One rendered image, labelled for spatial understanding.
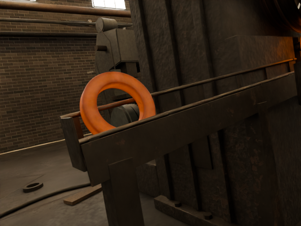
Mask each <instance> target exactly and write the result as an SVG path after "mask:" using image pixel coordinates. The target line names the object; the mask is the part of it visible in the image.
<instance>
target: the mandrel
mask: <svg viewBox="0 0 301 226"><path fill-rule="evenodd" d="M293 47H294V52H298V51H301V46H300V42H297V43H293Z"/></svg>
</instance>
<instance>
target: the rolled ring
mask: <svg viewBox="0 0 301 226"><path fill-rule="evenodd" d="M109 88H116V89H121V90H123V91H125V92H127V93H128V94H130V95H131V96H132V97H133V98H134V99H135V101H136V103H137V105H138V107H139V112H140V116H139V120H142V119H144V118H147V117H151V116H154V115H155V104H154V101H153V98H152V96H151V94H150V92H149V91H148V90H147V88H146V87H145V86H144V85H143V84H142V83H141V82H140V81H138V80H137V79H136V78H134V77H132V76H130V75H128V74H125V73H121V72H105V73H102V74H99V75H97V76H95V77H94V78H92V79H91V80H90V81H89V82H88V84H87V85H86V87H85V89H84V91H83V93H82V96H81V99H80V113H81V117H82V120H83V122H84V124H85V125H86V127H87V129H88V130H89V131H90V132H91V133H92V134H93V135H95V134H97V133H101V132H104V131H107V130H110V129H113V128H116V127H114V126H112V125H110V124H109V123H107V122H106V121H105V120H104V119H103V118H102V116H101V115H100V113H99V111H98V108H97V97H98V94H99V93H100V92H102V91H103V90H106V89H109Z"/></svg>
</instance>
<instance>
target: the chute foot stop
mask: <svg viewBox="0 0 301 226"><path fill-rule="evenodd" d="M60 123H61V126H62V130H63V133H64V138H65V141H66V145H67V148H68V152H69V156H70V159H71V163H72V166H73V167H74V168H76V169H78V170H80V171H83V172H86V171H87V170H86V166H85V162H84V159H83V155H82V151H81V147H80V143H79V140H78V136H77V132H76V129H75V125H74V122H73V118H72V117H68V118H61V119H60Z"/></svg>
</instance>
